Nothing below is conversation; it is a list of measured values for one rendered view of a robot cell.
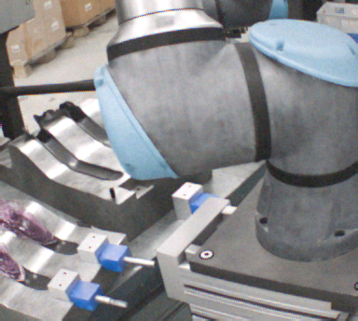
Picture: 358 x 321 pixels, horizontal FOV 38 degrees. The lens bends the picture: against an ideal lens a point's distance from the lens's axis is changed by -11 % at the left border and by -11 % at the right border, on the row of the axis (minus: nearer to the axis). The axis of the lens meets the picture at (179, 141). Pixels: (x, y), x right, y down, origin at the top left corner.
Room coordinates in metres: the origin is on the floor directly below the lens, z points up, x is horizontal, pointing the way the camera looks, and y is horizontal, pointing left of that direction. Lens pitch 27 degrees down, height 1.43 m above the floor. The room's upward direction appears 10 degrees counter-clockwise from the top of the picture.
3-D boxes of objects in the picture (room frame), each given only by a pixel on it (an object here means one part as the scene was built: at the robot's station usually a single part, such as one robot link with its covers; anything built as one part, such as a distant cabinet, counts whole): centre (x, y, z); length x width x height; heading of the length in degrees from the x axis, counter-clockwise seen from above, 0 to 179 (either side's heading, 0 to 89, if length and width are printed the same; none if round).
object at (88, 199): (1.12, 0.21, 0.87); 0.50 x 0.26 x 0.14; 46
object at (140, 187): (0.92, 0.09, 0.87); 0.05 x 0.05 x 0.04; 46
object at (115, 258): (0.74, 0.13, 0.86); 0.13 x 0.05 x 0.05; 63
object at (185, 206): (0.89, -0.04, 0.83); 0.13 x 0.05 x 0.05; 51
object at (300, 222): (0.50, -0.14, 1.09); 0.15 x 0.15 x 0.10
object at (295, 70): (0.50, -0.13, 1.20); 0.13 x 0.12 x 0.14; 89
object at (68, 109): (1.11, 0.21, 0.92); 0.35 x 0.16 x 0.09; 46
